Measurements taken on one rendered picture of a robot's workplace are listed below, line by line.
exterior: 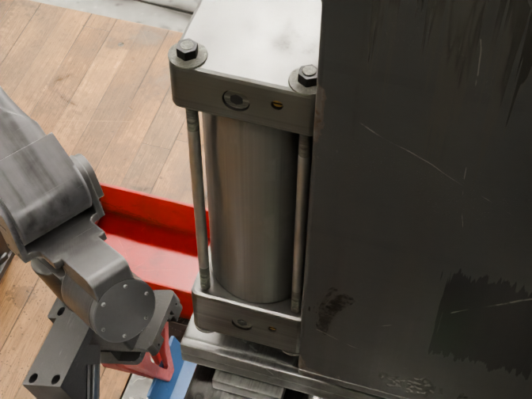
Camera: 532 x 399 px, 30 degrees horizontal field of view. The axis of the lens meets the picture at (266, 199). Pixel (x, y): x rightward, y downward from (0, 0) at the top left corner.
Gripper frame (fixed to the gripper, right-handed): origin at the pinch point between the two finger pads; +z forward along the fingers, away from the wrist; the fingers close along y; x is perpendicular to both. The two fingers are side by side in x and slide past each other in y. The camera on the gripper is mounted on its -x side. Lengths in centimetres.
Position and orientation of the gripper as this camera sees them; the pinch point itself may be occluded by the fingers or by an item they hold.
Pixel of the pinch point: (164, 371)
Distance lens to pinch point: 100.5
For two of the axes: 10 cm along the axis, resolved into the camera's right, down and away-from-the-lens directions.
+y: 8.7, -0.5, -5.0
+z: 4.0, 6.6, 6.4
